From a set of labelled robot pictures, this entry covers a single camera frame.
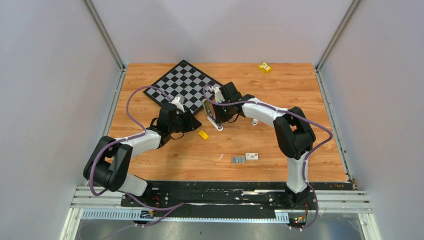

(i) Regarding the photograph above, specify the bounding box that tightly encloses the yellow printed small box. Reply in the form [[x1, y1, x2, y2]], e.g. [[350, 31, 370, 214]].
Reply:
[[258, 62, 272, 74]]

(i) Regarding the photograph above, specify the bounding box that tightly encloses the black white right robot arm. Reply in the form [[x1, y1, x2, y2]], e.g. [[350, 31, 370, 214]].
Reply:
[[204, 82, 316, 209]]

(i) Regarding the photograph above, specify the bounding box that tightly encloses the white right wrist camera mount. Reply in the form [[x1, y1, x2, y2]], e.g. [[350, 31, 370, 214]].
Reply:
[[210, 86, 225, 103]]

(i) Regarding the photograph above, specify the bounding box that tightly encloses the white staple box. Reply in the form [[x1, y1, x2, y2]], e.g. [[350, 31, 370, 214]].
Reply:
[[245, 152, 259, 161]]

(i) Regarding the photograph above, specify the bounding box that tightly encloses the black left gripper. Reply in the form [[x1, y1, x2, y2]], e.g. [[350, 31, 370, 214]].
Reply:
[[168, 108, 202, 134]]

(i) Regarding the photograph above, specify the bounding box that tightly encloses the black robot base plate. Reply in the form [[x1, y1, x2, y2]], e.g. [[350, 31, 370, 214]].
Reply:
[[120, 180, 318, 220]]

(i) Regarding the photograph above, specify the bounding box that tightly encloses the black white chessboard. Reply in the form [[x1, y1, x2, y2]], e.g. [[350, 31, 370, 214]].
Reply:
[[143, 60, 223, 116]]

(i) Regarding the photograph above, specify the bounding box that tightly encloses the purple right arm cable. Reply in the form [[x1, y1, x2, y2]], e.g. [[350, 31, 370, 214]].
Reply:
[[202, 84, 333, 231]]

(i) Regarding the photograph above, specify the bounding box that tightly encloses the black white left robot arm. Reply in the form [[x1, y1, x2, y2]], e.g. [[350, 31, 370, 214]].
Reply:
[[83, 103, 202, 207]]

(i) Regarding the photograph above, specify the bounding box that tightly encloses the yellow rectangular block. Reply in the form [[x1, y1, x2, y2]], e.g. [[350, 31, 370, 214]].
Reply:
[[198, 130, 209, 140]]

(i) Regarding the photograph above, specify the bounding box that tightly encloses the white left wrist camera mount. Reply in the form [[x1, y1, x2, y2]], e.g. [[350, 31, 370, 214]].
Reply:
[[170, 95, 186, 113]]

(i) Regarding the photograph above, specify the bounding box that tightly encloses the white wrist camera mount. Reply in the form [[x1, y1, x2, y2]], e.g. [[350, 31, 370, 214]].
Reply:
[[170, 95, 186, 113], [210, 86, 225, 103]]

